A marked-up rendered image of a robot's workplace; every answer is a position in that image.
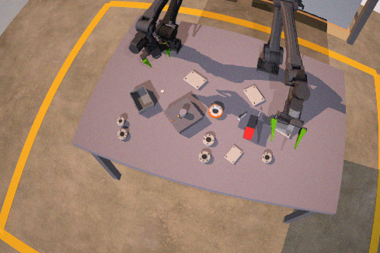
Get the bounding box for beige flat plate with small holes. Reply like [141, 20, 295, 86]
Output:
[243, 85, 265, 106]

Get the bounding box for orange-rimmed round plate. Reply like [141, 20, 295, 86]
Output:
[208, 105, 222, 118]

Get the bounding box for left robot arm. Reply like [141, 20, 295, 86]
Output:
[257, 0, 310, 119]

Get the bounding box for red cube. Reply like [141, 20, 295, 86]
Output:
[243, 127, 254, 140]

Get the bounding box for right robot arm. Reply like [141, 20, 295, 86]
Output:
[129, 0, 183, 59]

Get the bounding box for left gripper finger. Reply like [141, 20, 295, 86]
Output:
[270, 118, 277, 141]
[295, 128, 307, 149]

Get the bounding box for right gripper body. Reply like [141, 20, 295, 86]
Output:
[140, 40, 170, 60]

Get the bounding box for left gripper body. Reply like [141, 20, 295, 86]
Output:
[271, 113, 307, 130]

